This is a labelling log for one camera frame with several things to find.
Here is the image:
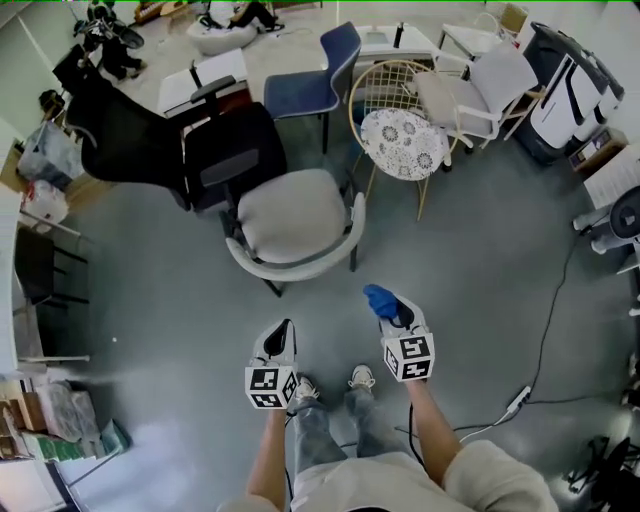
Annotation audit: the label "grey chair seat cushion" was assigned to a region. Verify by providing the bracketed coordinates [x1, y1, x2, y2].
[237, 168, 349, 265]

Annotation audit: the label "white and black appliance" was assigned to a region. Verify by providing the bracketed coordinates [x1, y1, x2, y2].
[519, 20, 604, 166]

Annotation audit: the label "red and white plastic bag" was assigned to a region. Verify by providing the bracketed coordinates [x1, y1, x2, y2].
[22, 179, 70, 225]

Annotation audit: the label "brown cardboard box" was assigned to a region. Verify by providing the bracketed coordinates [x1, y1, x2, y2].
[0, 392, 49, 434]

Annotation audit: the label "small cardboard box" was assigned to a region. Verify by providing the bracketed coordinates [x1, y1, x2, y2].
[499, 2, 530, 35]

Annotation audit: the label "dark side chair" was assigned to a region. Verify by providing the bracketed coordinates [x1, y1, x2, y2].
[13, 227, 91, 307]

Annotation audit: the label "person's light shirt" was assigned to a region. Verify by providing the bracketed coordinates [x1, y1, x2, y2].
[214, 438, 561, 512]

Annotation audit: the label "teal box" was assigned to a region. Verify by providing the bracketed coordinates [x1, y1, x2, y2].
[97, 418, 132, 456]

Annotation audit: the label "white chair with wooden frame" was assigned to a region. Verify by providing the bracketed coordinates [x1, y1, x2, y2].
[412, 43, 549, 154]

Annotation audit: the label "white square table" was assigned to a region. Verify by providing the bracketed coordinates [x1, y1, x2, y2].
[439, 19, 506, 59]
[357, 22, 441, 59]

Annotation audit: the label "white beanbag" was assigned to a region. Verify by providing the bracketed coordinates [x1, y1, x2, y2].
[185, 20, 259, 56]

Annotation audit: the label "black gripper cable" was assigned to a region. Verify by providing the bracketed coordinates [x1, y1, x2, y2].
[282, 404, 301, 501]
[407, 402, 426, 464]

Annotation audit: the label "person's right white sneaker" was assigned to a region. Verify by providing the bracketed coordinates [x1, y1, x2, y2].
[347, 363, 376, 392]

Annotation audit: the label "black power cable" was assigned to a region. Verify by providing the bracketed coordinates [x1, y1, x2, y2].
[522, 237, 631, 406]

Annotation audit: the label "person's grey jeans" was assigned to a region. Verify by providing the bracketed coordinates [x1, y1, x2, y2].
[291, 387, 421, 474]

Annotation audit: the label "blue cloth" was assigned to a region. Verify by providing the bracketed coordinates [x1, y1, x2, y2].
[362, 283, 401, 320]

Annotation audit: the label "black tripod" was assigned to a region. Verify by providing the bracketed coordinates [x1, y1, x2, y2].
[562, 434, 640, 512]

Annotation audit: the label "person's right forearm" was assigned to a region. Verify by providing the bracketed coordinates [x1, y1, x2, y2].
[403, 377, 464, 489]

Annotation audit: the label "gold wire chair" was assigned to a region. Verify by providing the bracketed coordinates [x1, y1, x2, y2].
[348, 58, 459, 222]

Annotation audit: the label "clear plastic bag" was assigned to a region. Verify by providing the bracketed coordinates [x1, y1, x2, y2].
[17, 121, 86, 190]

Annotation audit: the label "labelled cardboard box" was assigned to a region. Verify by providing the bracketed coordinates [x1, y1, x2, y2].
[569, 128, 629, 175]

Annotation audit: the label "white cable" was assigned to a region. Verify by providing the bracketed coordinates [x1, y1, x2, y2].
[452, 407, 511, 444]

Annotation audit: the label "white low table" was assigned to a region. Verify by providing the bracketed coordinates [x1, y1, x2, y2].
[158, 47, 250, 119]

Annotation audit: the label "white power strip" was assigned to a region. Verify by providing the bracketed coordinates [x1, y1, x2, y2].
[504, 385, 532, 412]

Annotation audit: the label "grey wrapped bundle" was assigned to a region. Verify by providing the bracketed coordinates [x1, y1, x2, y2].
[34, 382, 101, 444]

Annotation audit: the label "white printed sheet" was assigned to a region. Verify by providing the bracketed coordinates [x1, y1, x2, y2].
[583, 142, 640, 210]

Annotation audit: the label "person's left forearm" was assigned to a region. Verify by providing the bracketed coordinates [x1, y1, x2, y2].
[246, 407, 296, 501]

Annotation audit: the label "person's white sneaker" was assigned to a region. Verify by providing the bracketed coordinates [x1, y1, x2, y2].
[347, 363, 376, 392]
[294, 375, 321, 401]

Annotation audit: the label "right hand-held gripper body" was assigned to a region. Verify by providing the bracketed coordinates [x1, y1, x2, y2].
[379, 323, 436, 384]

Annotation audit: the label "green patterned box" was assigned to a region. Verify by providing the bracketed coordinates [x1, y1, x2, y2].
[22, 432, 99, 464]

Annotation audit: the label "black mesh office chair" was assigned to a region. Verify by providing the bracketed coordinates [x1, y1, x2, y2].
[64, 74, 289, 214]

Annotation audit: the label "person's left white sneaker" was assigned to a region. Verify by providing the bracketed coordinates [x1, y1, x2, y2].
[294, 375, 321, 401]

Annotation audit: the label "blue plastic chair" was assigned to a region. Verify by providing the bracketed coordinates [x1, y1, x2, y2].
[263, 20, 363, 155]

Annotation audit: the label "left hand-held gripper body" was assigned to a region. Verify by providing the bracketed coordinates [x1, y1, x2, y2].
[244, 349, 301, 411]

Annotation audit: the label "patterned round seat cushion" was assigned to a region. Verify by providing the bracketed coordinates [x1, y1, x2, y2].
[359, 108, 450, 182]

